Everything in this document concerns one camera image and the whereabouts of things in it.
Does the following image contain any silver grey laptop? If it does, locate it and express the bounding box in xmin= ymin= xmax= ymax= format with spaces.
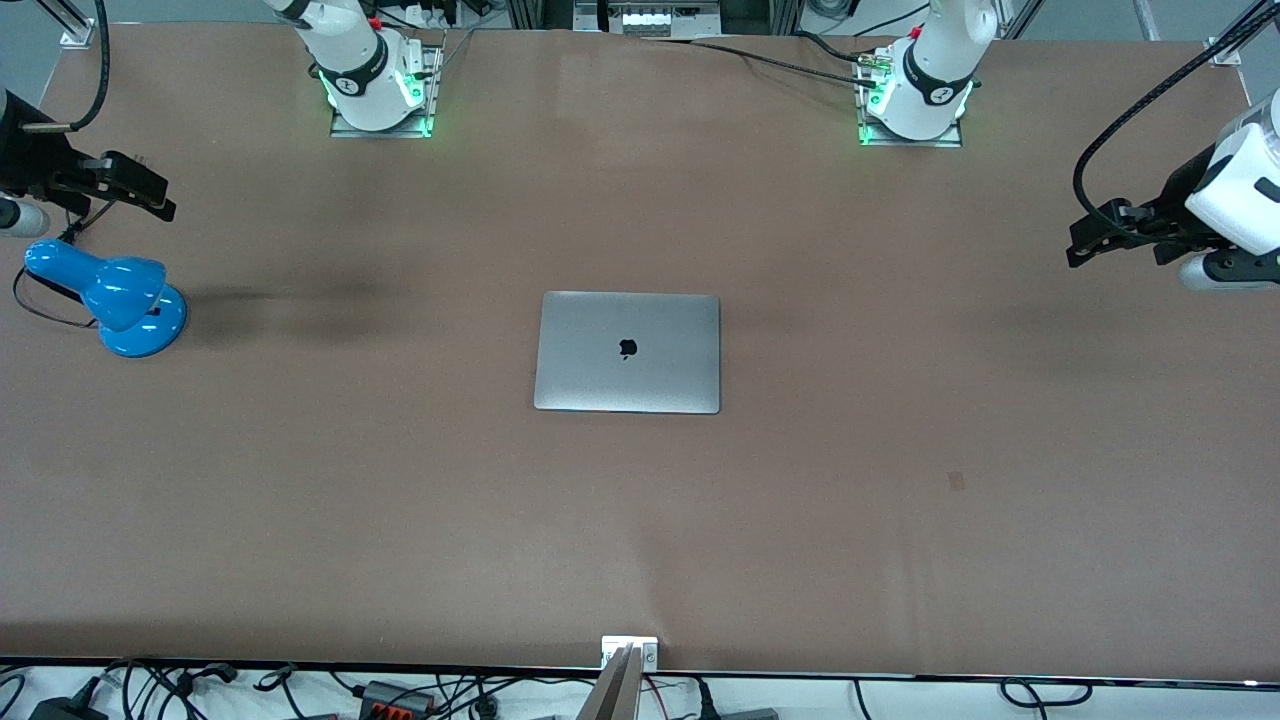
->
xmin=533 ymin=291 xmax=722 ymax=415

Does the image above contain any blue desk lamp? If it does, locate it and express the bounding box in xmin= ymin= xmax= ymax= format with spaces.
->
xmin=24 ymin=238 xmax=189 ymax=359

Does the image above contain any white power strip with switches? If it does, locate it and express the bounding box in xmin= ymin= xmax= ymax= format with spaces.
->
xmin=608 ymin=3 xmax=721 ymax=39

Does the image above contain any black power adapter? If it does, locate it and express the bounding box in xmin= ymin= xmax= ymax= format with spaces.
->
xmin=30 ymin=693 xmax=109 ymax=720

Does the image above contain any black orange connector block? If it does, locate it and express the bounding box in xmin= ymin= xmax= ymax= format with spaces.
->
xmin=358 ymin=680 xmax=438 ymax=719

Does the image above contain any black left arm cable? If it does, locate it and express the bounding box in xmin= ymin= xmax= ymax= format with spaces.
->
xmin=1072 ymin=0 xmax=1280 ymax=241

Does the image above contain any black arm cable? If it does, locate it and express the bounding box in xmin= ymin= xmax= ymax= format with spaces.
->
xmin=1072 ymin=0 xmax=1280 ymax=241
xmin=22 ymin=0 xmax=110 ymax=133

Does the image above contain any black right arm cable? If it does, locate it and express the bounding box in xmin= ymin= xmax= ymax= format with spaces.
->
xmin=22 ymin=0 xmax=110 ymax=133

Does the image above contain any aluminium corner bracket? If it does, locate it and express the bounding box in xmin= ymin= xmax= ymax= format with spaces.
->
xmin=1205 ymin=0 xmax=1280 ymax=67
xmin=38 ymin=0 xmax=97 ymax=49

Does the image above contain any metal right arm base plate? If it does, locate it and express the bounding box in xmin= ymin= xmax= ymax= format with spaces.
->
xmin=330 ymin=40 xmax=438 ymax=139

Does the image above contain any thick black table cable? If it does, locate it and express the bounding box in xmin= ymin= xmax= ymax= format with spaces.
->
xmin=795 ymin=28 xmax=881 ymax=66

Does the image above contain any thin black table cable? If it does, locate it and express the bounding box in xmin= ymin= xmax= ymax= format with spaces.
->
xmin=655 ymin=36 xmax=881 ymax=86

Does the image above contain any aluminium profile frame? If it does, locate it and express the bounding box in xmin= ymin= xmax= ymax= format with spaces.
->
xmin=508 ymin=0 xmax=803 ymax=39

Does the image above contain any black looped floor cable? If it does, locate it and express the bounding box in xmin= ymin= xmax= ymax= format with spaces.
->
xmin=1000 ymin=678 xmax=1093 ymax=707

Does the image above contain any white mounting bracket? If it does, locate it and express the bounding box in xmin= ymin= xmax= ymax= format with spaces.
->
xmin=601 ymin=636 xmax=660 ymax=669

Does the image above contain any grey camera pole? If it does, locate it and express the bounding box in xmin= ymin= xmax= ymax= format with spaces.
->
xmin=575 ymin=645 xmax=641 ymax=720

